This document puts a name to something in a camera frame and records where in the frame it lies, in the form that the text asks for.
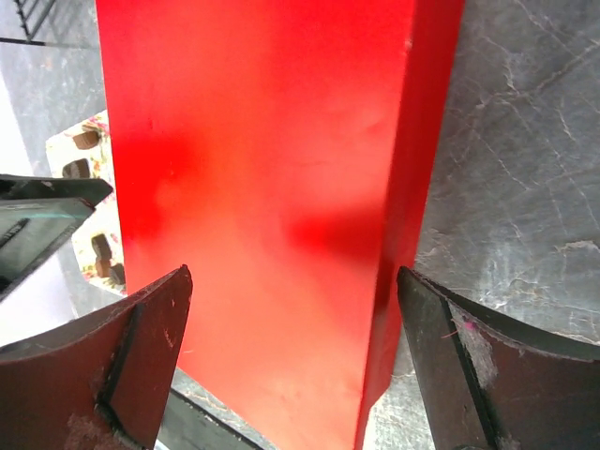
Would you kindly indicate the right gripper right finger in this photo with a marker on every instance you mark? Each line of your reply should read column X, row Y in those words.
column 489, row 381

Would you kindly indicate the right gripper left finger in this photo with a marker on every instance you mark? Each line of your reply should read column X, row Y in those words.
column 101, row 381

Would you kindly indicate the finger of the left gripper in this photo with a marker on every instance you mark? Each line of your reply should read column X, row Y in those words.
column 38, row 215

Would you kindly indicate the floral serving tray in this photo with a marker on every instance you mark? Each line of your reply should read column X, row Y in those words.
column 82, row 155

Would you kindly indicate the red box lid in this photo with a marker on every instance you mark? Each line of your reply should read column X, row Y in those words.
column 282, row 151

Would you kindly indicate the dark oval chocolate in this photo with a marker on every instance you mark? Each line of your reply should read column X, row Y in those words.
column 101, row 247

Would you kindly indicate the brown oval chocolate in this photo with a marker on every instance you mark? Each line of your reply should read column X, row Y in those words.
column 115, row 272

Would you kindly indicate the black wire mug rack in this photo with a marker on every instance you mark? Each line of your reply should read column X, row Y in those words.
column 50, row 24

